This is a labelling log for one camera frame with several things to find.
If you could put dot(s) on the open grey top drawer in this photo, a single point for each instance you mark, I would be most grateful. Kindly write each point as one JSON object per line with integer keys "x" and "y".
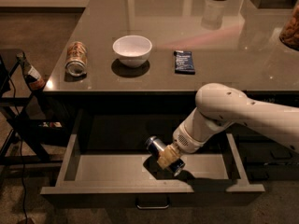
{"x": 106, "y": 164}

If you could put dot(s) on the dark blue snack packet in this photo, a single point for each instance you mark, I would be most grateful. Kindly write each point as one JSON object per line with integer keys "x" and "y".
{"x": 184, "y": 62}

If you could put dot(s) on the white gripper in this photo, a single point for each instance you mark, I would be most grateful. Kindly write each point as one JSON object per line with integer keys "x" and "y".
{"x": 186, "y": 138}

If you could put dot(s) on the blue silver redbull can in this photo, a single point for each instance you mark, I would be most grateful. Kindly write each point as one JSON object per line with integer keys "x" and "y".
{"x": 154, "y": 145}

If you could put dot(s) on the orange soda can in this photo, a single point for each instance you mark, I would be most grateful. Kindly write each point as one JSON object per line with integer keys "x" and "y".
{"x": 76, "y": 59}

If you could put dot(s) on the glass bottle with label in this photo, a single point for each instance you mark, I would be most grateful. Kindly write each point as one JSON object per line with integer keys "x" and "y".
{"x": 34, "y": 81}

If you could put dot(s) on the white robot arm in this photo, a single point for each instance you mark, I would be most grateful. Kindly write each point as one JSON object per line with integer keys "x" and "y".
{"x": 217, "y": 108}

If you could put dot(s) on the jar of brown snacks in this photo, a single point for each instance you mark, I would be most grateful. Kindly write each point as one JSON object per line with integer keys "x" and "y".
{"x": 289, "y": 35}

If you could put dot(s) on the dark lower drawer cabinet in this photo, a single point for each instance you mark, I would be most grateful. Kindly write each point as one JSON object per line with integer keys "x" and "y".
{"x": 263, "y": 158}

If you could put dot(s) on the white ceramic bowl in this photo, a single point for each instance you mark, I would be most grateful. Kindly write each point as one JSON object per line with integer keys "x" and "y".
{"x": 132, "y": 50}

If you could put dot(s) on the metal drawer handle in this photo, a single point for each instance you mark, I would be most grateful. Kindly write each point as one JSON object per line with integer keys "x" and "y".
{"x": 148, "y": 203}

